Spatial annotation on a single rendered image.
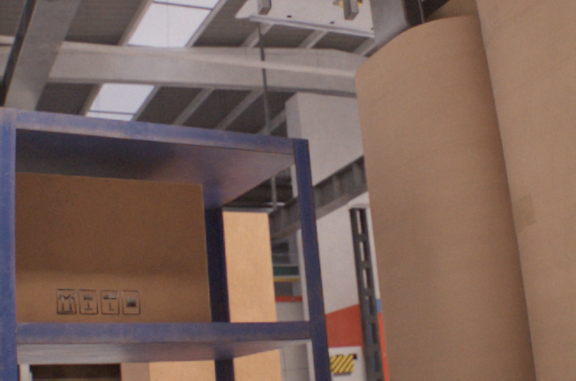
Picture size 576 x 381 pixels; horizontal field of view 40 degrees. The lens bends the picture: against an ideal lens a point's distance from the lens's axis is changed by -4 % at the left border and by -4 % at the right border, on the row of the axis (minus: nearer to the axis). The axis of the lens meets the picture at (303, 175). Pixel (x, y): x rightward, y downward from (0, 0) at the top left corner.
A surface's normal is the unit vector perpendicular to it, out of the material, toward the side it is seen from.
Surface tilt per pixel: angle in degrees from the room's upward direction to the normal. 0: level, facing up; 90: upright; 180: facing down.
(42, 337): 90
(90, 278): 90
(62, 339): 90
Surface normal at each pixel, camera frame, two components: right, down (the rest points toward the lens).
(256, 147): 0.51, -0.29
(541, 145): -0.88, -0.05
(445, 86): -0.37, -0.22
